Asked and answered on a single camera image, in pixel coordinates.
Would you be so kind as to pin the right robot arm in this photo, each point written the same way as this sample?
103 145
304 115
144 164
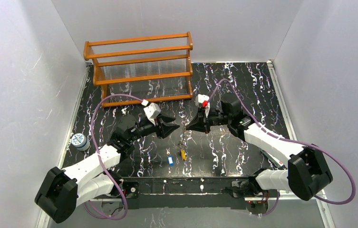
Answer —
306 171

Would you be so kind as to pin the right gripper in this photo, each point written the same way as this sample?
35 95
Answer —
204 118

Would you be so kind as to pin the yellow key tag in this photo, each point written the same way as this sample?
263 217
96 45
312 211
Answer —
183 154

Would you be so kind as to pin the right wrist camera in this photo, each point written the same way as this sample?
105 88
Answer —
202 101

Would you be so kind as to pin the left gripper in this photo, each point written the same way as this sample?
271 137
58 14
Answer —
159 127

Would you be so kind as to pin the silver keyring holder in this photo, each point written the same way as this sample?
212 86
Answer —
182 141

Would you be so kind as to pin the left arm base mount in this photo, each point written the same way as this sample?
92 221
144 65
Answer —
129 188

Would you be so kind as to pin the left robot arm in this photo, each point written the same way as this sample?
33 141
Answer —
63 190

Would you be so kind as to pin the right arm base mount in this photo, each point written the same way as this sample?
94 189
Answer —
249 189

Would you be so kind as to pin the blue key tag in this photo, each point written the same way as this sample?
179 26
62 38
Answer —
170 161

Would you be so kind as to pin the orange wooden shelf rack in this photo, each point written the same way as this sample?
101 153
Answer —
158 67

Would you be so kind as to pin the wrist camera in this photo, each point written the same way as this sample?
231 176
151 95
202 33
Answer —
202 101
151 110

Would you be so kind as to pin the blue white tape roll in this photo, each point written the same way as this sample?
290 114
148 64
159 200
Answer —
80 141

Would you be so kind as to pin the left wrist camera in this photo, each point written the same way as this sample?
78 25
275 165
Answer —
151 110

